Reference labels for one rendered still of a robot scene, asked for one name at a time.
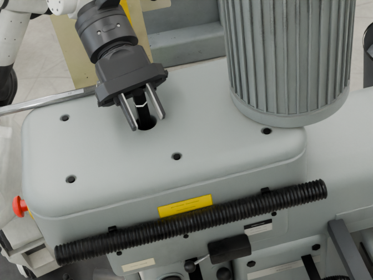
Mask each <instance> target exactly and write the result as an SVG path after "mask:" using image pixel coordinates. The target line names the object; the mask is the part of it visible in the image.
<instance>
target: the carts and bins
mask: <svg viewBox="0 0 373 280"><path fill-rule="evenodd" d="M364 34H365V37H364V36H363V37H364V44H363V38H362V45H363V49H364V76H363V88H367V87H372V86H373V22H372V23H371V24H370V25H369V26H368V27H367V28H366V30H365V31H364Z"/></svg>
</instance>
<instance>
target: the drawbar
mask: <svg viewBox="0 0 373 280"><path fill-rule="evenodd" d="M132 97H133V101H134V103H135V105H136V106H142V105H143V104H144V103H145V102H146V101H147V100H146V97H145V93H144V91H143V89H142V88H136V89H135V90H134V91H133V92H132ZM136 106H135V109H136V112H137V116H138V120H139V124H140V128H141V130H142V131H146V130H149V129H152V128H153V124H152V120H151V117H150V113H149V108H148V104H147V103H146V104H145V105H144V106H143V107H136Z"/></svg>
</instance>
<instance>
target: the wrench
mask: <svg viewBox="0 0 373 280"><path fill-rule="evenodd" d="M100 85H101V83H100V81H97V85H96V84H95V85H92V86H87V87H83V88H78V89H74V90H71V91H66V92H62V93H57V94H53V95H50V96H45V97H41V98H36V99H32V100H28V101H24V102H19V103H15V104H10V105H7V106H3V107H0V117H1V116H6V115H9V114H13V113H18V112H22V111H27V110H30V109H34V108H39V107H43V106H48V105H51V104H55V103H60V102H64V101H69V100H72V99H76V98H81V97H85V96H90V95H93V94H95V89H96V88H97V87H98V86H100Z"/></svg>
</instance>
